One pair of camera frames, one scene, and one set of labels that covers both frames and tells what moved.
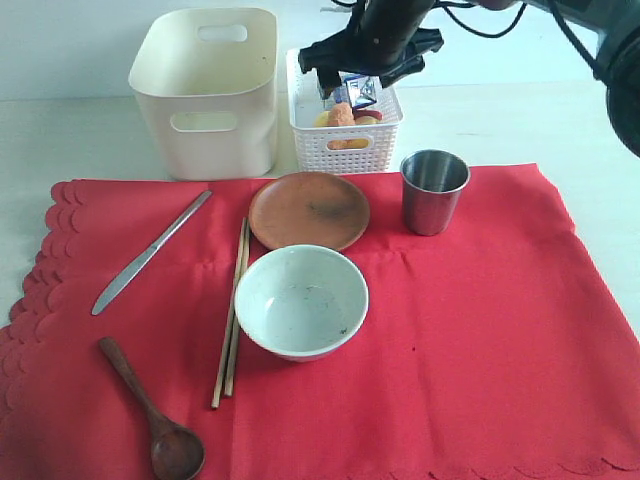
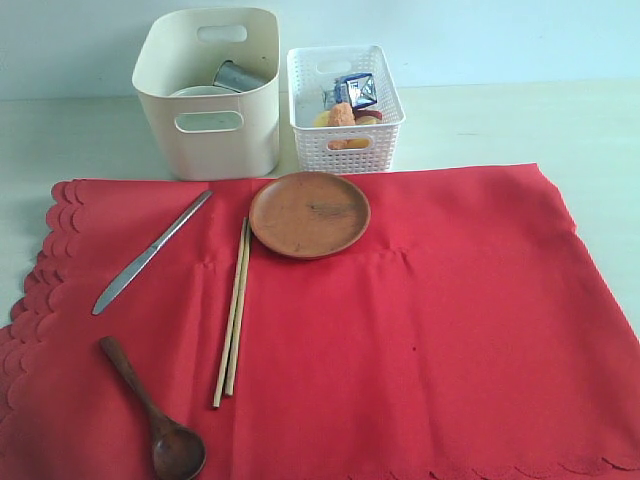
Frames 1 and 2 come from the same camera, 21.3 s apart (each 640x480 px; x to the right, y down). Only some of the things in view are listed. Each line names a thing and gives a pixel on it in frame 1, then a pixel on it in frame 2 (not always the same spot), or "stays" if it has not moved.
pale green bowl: x=301 y=302 → x=207 y=121
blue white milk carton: x=356 y=89 stays
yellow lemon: x=322 y=119 stays
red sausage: x=364 y=113 stays
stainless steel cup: x=432 y=184 → x=230 y=75
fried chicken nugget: x=341 y=113 stays
